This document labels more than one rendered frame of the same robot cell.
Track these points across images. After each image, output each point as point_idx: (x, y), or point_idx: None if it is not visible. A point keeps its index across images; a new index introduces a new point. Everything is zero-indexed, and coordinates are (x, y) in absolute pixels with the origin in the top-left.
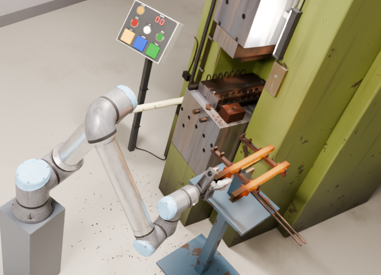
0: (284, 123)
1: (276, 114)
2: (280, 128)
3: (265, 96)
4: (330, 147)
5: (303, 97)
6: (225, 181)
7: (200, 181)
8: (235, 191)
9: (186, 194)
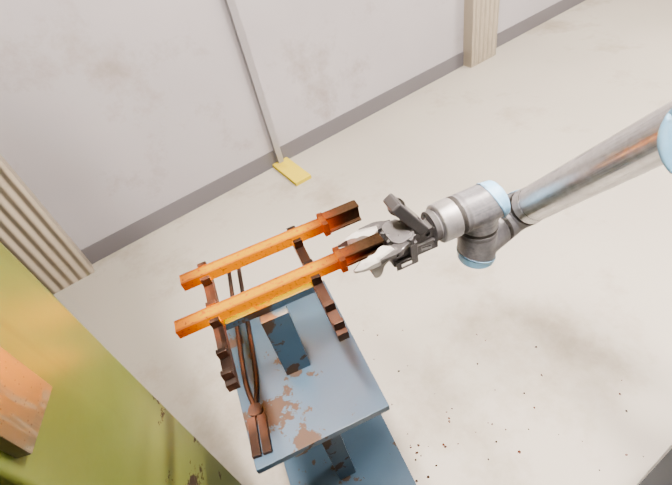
0: (92, 353)
1: (82, 386)
2: (106, 370)
3: (45, 456)
4: None
5: (19, 261)
6: (356, 235)
7: (418, 218)
8: (349, 207)
9: (454, 196)
